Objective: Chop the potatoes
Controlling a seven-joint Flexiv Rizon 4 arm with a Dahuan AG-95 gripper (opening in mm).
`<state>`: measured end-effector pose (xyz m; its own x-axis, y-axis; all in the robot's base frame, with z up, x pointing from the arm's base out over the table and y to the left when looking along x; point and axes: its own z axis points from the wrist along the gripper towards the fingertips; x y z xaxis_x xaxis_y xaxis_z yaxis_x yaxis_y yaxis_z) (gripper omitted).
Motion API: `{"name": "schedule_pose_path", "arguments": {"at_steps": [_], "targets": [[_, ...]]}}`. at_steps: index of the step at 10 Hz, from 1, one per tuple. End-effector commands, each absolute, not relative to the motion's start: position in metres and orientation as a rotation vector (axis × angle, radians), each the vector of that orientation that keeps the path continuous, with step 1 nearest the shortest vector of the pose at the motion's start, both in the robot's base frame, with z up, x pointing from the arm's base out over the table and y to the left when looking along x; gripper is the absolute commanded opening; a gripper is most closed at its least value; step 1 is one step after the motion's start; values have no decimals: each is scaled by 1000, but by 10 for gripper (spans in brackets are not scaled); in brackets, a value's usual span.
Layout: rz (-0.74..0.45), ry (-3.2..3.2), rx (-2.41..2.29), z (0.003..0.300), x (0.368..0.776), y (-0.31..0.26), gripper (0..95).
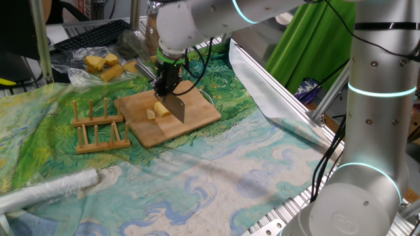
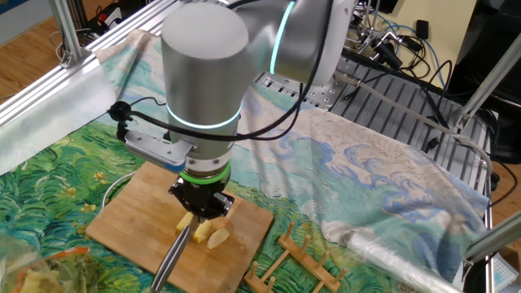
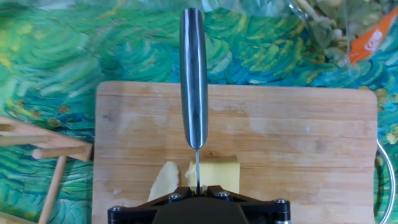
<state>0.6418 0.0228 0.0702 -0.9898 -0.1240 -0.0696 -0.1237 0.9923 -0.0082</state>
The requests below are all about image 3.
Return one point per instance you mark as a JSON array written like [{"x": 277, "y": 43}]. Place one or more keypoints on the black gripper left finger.
[{"x": 130, "y": 214}]

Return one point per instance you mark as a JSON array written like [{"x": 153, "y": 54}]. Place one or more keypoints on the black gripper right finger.
[{"x": 270, "y": 213}]

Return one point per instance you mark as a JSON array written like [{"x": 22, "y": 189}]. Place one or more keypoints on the yellow potato chunk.
[{"x": 220, "y": 174}]

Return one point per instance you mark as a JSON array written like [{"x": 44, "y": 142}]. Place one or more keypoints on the steel cleaver knife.
[{"x": 193, "y": 77}]

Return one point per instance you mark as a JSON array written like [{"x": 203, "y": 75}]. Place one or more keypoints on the thin potato slice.
[{"x": 164, "y": 183}]

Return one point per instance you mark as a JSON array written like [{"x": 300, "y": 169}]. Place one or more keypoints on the bamboo cutting board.
[{"x": 295, "y": 124}]

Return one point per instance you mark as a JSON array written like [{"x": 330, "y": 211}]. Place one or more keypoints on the wooden peg rack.
[{"x": 56, "y": 152}]

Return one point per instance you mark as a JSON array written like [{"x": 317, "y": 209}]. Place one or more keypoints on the painted landscape tablecloth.
[{"x": 62, "y": 46}]

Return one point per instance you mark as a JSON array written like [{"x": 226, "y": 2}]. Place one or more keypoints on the plastic bag with orange label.
[{"x": 326, "y": 28}]

